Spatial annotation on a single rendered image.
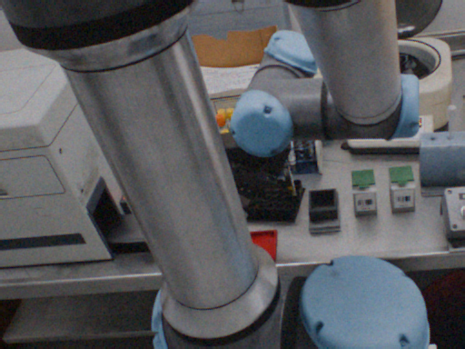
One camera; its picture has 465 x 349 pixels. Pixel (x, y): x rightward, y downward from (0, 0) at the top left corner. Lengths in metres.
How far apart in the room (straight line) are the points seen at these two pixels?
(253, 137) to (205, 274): 0.22
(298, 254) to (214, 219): 0.49
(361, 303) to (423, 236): 0.42
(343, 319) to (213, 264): 0.13
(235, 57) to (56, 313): 1.02
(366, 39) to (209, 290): 0.24
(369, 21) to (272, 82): 0.28
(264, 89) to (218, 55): 0.72
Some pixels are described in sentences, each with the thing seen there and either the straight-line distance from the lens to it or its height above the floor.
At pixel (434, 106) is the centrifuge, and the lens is 1.06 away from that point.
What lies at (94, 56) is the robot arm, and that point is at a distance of 0.32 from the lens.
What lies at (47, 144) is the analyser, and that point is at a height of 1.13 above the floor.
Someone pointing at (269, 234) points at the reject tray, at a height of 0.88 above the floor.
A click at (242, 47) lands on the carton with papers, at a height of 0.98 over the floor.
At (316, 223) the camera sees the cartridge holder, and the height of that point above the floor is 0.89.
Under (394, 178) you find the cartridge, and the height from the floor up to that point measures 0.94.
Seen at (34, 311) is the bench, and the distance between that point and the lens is 1.91.
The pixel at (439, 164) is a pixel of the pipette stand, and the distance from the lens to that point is 0.93.
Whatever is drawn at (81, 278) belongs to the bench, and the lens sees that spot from 0.99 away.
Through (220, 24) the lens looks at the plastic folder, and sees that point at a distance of 1.35.
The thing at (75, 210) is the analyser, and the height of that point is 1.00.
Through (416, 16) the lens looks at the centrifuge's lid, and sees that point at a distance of 1.28.
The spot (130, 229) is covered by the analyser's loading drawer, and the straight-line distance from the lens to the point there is 0.97.
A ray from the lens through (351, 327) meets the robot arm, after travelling 0.47.
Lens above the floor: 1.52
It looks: 40 degrees down
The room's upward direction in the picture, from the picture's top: 11 degrees counter-clockwise
